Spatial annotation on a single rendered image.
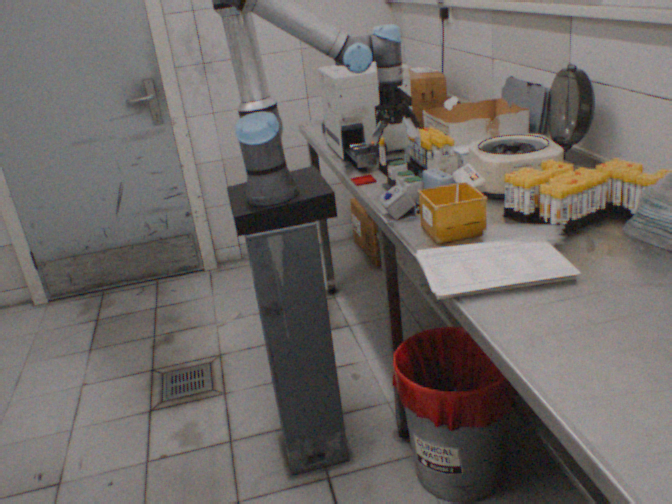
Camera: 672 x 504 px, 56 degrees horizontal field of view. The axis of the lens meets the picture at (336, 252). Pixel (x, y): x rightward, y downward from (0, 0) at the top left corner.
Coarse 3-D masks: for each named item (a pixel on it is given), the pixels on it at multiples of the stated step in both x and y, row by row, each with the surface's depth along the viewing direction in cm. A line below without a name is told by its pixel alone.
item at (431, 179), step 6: (426, 174) 176; (432, 174) 174; (438, 174) 173; (444, 174) 173; (426, 180) 177; (432, 180) 173; (438, 180) 170; (444, 180) 170; (450, 180) 170; (426, 186) 178; (432, 186) 174; (438, 186) 171
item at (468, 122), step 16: (432, 112) 225; (448, 112) 227; (464, 112) 228; (480, 112) 229; (496, 112) 230; (512, 112) 219; (528, 112) 208; (448, 128) 204; (464, 128) 205; (480, 128) 206; (496, 128) 207; (512, 128) 209; (528, 128) 210; (464, 144) 207
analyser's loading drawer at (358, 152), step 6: (360, 144) 222; (348, 150) 228; (354, 150) 218; (360, 150) 218; (366, 150) 219; (354, 156) 219; (360, 156) 213; (366, 156) 214; (372, 156) 214; (360, 162) 214; (366, 162) 214; (372, 162) 215
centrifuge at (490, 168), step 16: (480, 144) 188; (496, 144) 192; (544, 144) 183; (480, 160) 179; (496, 160) 174; (512, 160) 173; (528, 160) 173; (544, 160) 174; (560, 160) 175; (464, 176) 187; (480, 176) 181; (496, 176) 175; (496, 192) 177
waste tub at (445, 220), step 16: (432, 192) 164; (448, 192) 165; (464, 192) 166; (480, 192) 157; (432, 208) 154; (448, 208) 153; (464, 208) 153; (480, 208) 154; (432, 224) 157; (448, 224) 154; (464, 224) 155; (480, 224) 156; (448, 240) 156
